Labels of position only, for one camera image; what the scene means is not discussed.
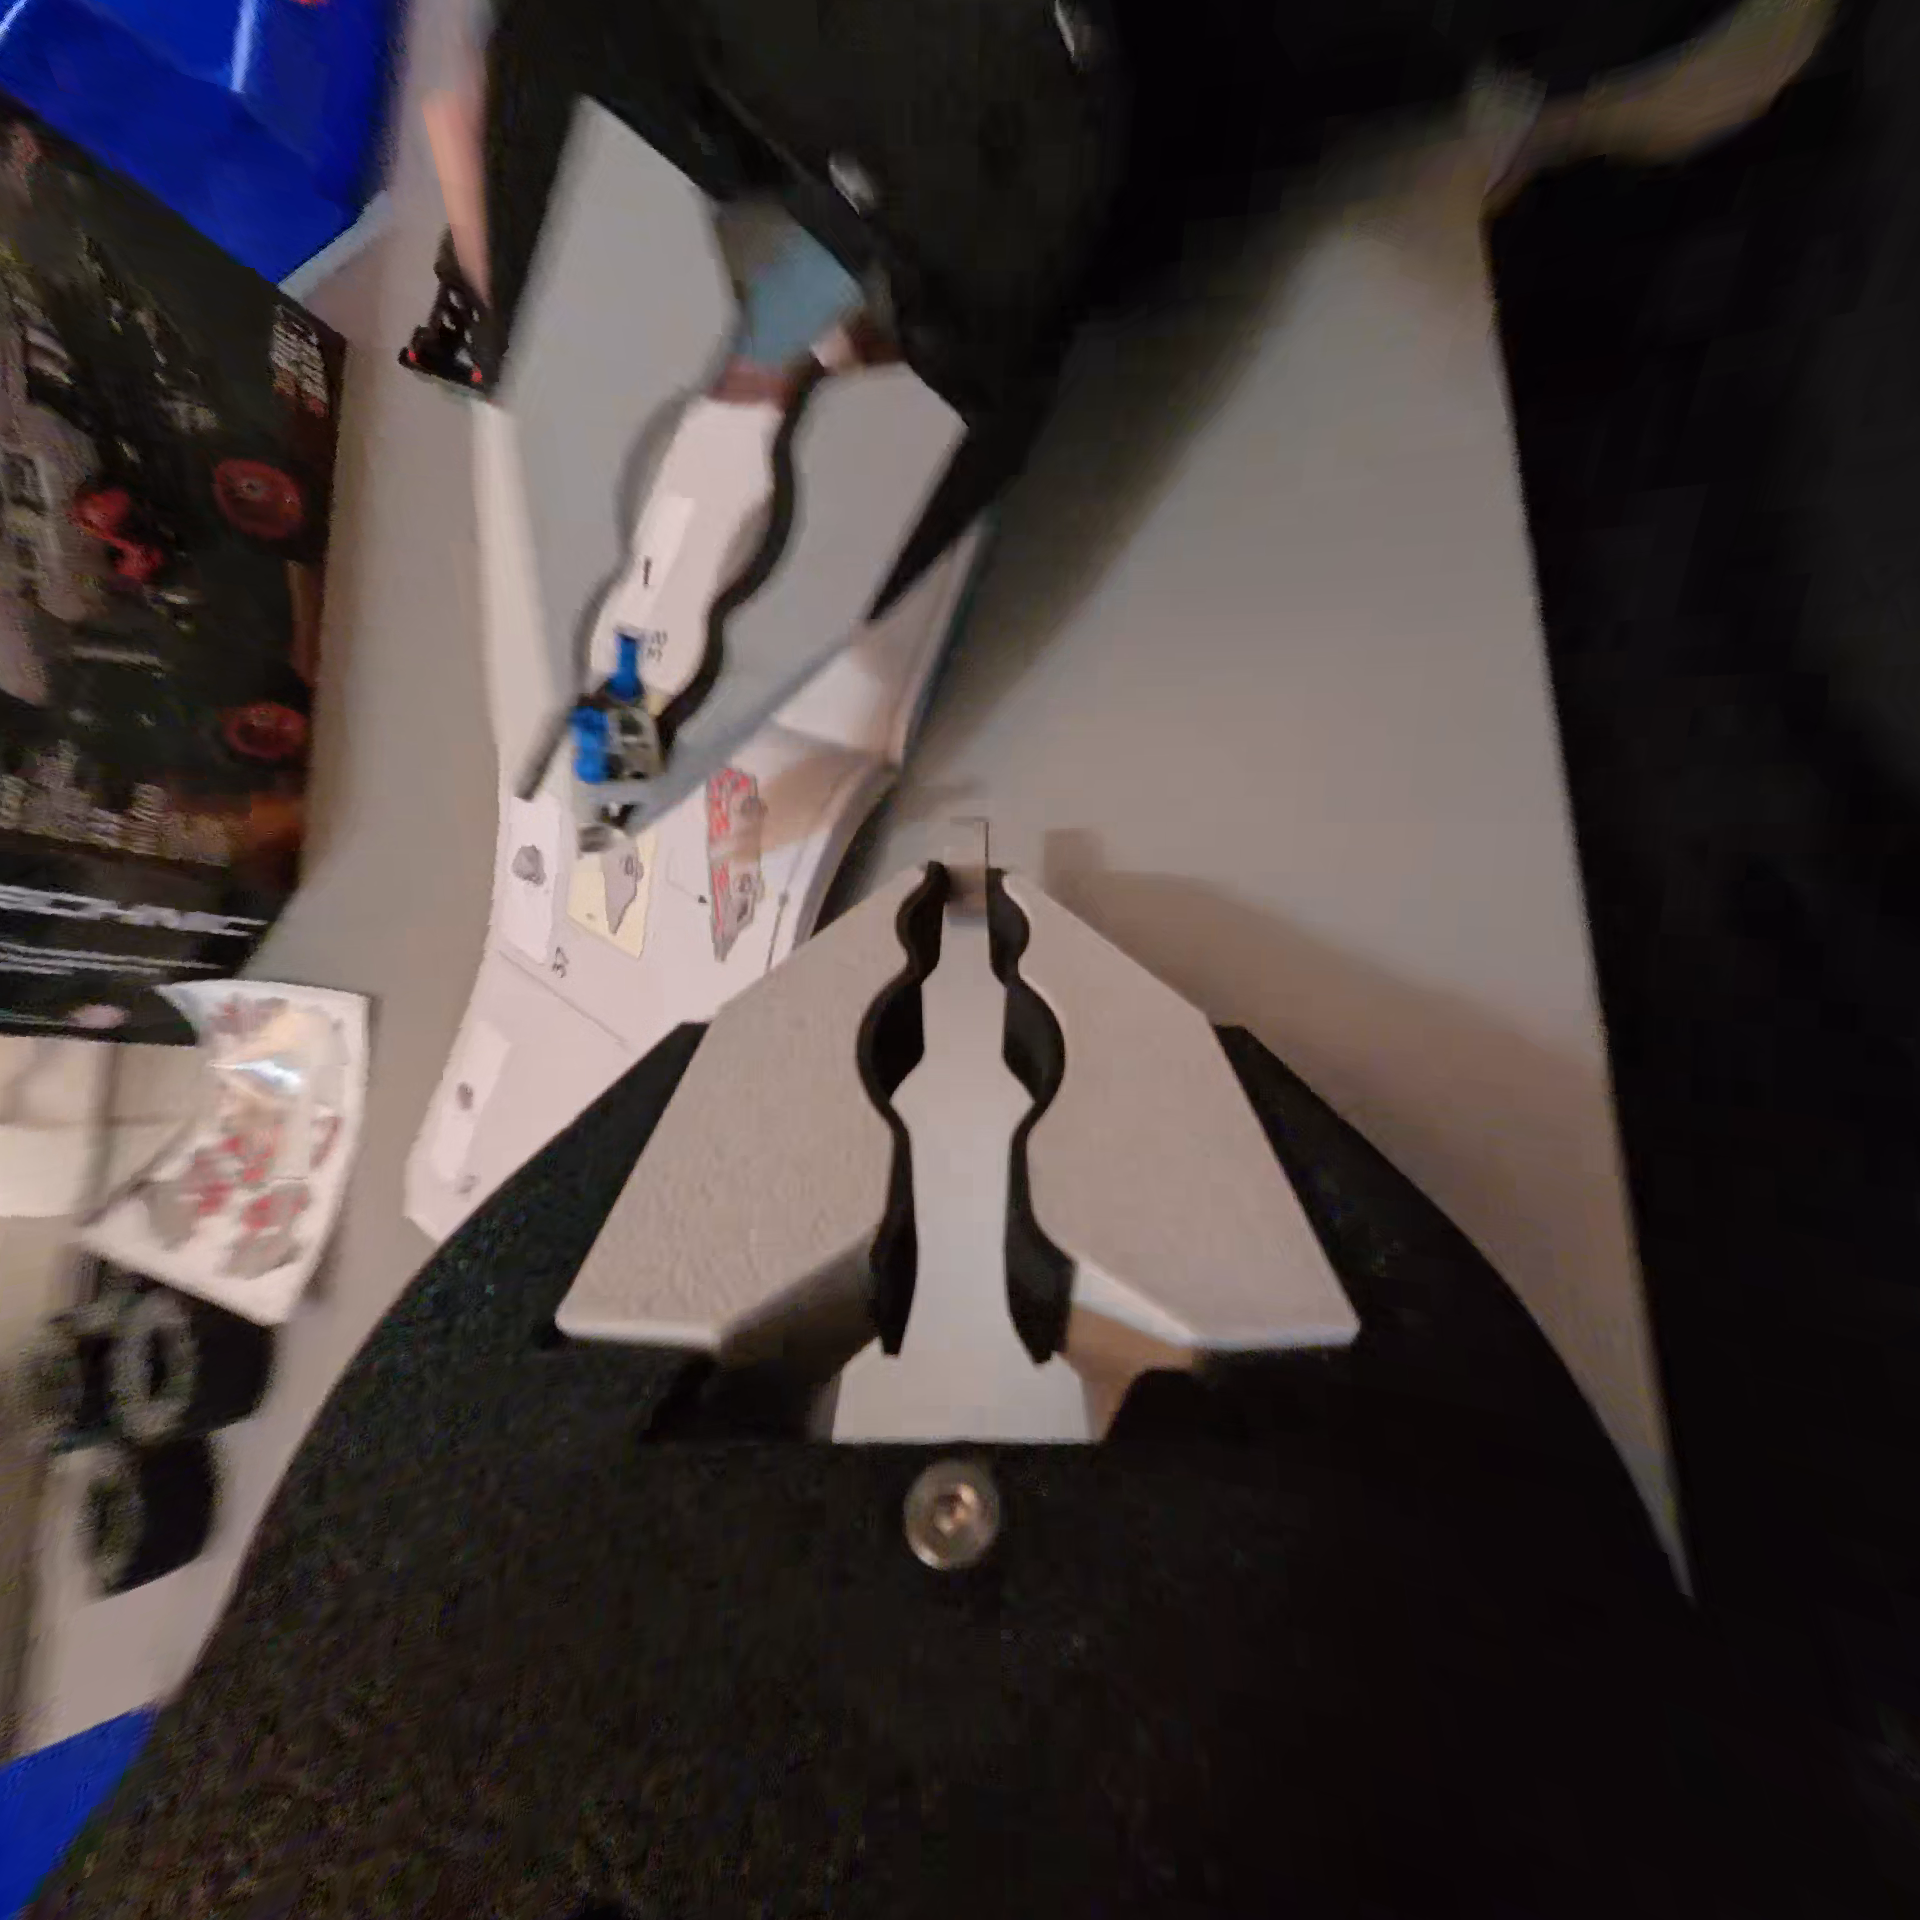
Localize sticker sheet in clear bag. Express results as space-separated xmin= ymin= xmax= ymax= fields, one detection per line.
xmin=78 ymin=979 xmax=375 ymax=1329

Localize person's black clothing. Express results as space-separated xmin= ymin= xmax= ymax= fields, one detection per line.
xmin=1477 ymin=0 xmax=1920 ymax=1920

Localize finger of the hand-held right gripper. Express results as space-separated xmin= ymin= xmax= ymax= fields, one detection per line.
xmin=618 ymin=364 xmax=976 ymax=831
xmin=471 ymin=96 xmax=749 ymax=801

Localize red and black toy part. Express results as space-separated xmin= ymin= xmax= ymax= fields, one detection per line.
xmin=396 ymin=229 xmax=510 ymax=401

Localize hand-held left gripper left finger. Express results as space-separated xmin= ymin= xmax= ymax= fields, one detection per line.
xmin=556 ymin=860 xmax=956 ymax=1365

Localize grey desk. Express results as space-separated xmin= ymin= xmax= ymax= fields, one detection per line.
xmin=0 ymin=90 xmax=1696 ymax=1757

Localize grey toy brick assembly blue pins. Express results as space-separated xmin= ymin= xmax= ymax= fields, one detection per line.
xmin=565 ymin=627 xmax=681 ymax=856

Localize open instruction booklet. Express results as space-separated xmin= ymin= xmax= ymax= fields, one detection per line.
xmin=402 ymin=555 xmax=993 ymax=1251

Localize blue plastic bin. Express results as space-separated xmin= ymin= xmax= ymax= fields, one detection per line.
xmin=0 ymin=1708 xmax=159 ymax=1920
xmin=0 ymin=0 xmax=414 ymax=290

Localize black toy set box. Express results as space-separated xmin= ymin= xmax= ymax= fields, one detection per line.
xmin=0 ymin=96 xmax=349 ymax=1041

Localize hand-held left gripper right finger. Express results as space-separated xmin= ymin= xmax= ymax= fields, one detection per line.
xmin=982 ymin=871 xmax=1365 ymax=1370

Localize black toy tyre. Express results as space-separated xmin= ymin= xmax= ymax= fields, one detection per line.
xmin=22 ymin=1282 xmax=278 ymax=1466
xmin=76 ymin=1431 xmax=226 ymax=1601

